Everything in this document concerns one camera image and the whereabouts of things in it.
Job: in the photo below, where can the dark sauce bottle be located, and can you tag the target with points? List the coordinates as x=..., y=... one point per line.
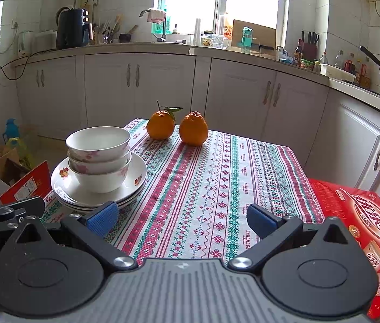
x=298, y=55

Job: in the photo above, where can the orange with leafy stem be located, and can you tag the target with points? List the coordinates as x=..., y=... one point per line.
x=159, y=126

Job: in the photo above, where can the bumpy orange without leaves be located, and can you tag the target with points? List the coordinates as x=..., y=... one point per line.
x=193, y=129

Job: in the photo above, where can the small green box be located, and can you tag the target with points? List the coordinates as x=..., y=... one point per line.
x=307, y=64

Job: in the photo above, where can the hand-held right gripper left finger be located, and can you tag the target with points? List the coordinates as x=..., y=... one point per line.
x=104, y=217

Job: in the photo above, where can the glass mug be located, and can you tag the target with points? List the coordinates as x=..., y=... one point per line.
x=220, y=42

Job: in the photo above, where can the red gift box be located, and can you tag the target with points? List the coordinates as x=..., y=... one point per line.
x=361, y=208

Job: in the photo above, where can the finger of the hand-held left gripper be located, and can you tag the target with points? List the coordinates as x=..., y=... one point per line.
x=21, y=205

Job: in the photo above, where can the patterned red green tablecloth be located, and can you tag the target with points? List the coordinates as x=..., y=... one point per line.
x=210, y=191

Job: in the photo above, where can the teal water bottle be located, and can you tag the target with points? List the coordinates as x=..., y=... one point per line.
x=247, y=40

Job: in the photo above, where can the white electric kettle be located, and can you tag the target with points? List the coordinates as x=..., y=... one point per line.
x=25, y=45

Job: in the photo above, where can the open cardboard box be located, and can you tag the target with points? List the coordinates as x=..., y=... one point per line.
x=25, y=185

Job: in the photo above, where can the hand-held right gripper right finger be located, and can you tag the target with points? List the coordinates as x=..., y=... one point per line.
x=263, y=220

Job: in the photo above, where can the pink cloth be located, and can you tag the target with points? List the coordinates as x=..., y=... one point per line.
x=157, y=15

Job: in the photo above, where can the blue plastic bag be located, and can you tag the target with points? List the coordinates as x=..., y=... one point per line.
x=285, y=55

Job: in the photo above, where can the stack of plastic cups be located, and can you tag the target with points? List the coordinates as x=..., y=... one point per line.
x=197, y=33

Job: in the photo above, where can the beige kitchen countertop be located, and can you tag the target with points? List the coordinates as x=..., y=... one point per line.
x=143, y=47

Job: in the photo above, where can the metal sink faucet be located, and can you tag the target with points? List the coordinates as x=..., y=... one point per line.
x=143, y=11

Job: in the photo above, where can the kitchen window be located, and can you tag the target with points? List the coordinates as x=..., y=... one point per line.
x=190, y=3

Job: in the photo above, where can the metal kettle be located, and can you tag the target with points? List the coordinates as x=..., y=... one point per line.
x=60, y=15

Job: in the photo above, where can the yellow green bag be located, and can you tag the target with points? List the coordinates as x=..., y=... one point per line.
x=20, y=148

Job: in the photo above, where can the green dish soap bottle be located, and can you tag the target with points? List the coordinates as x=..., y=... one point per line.
x=159, y=28

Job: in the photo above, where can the white pink-flowered bowl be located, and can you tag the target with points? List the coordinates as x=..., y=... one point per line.
x=95, y=138
x=99, y=182
x=102, y=167

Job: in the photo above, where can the utensil holder with utensils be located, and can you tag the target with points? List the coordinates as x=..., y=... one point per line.
x=104, y=35

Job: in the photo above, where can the knife block with knives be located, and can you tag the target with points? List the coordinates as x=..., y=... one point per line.
x=309, y=48

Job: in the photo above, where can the brown cutting board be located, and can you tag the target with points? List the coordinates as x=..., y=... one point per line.
x=264, y=33

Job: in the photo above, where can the white plastic tray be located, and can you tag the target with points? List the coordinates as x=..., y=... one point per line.
x=338, y=73

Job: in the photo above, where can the orange cooking oil bottle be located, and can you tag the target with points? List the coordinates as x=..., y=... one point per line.
x=225, y=25

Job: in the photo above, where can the dark blue air fryer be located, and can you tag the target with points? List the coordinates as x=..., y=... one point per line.
x=72, y=28

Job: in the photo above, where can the clear condiment bottle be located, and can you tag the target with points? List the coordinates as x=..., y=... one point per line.
x=338, y=61

